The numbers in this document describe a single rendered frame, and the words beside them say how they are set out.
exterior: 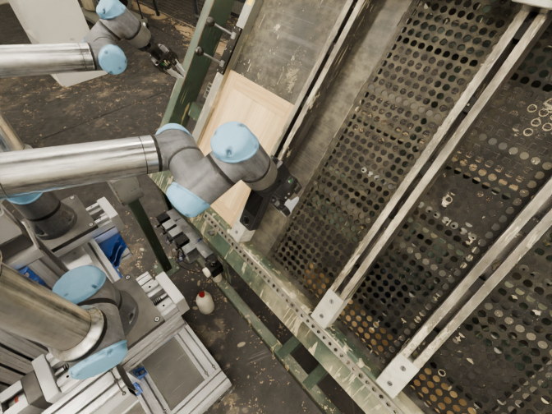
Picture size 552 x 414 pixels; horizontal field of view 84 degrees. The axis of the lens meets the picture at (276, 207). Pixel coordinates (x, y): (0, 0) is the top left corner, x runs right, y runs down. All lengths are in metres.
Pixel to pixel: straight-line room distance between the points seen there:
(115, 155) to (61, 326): 0.34
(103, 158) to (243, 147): 0.26
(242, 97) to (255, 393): 1.54
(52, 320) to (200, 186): 0.36
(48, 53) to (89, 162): 0.51
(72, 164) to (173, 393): 1.41
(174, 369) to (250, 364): 0.43
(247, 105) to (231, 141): 0.84
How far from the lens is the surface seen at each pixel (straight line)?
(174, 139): 0.66
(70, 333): 0.76
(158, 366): 1.90
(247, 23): 1.49
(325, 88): 1.15
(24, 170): 0.64
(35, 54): 1.09
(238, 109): 1.40
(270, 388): 1.99
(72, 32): 4.91
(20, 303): 0.67
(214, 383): 1.79
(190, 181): 0.57
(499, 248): 0.92
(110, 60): 1.09
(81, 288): 0.89
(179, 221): 1.63
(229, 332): 2.09
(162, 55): 1.29
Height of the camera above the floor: 1.95
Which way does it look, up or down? 49 degrees down
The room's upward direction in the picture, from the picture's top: straight up
